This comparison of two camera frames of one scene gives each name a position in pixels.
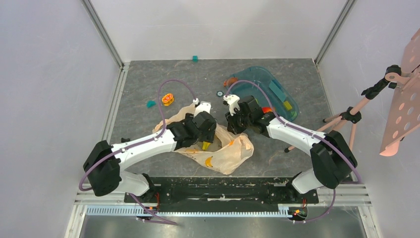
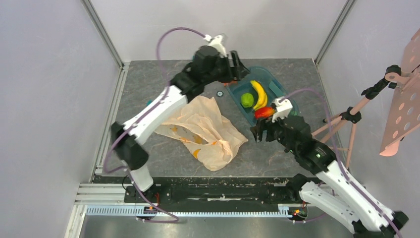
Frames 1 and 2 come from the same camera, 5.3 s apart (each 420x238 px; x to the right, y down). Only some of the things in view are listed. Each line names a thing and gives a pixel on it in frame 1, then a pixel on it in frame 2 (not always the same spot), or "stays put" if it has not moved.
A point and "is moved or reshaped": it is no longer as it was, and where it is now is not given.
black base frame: (225, 189) stays put
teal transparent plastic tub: (283, 101) stays put
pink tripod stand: (353, 116) stays put
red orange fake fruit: (265, 109) stays put
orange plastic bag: (225, 154) is moved or reshaped
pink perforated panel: (405, 120) stays put
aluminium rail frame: (351, 195) stays put
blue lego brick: (275, 86) stays put
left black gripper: (209, 136) → (238, 70)
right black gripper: (234, 124) → (267, 132)
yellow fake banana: (205, 146) → (262, 95)
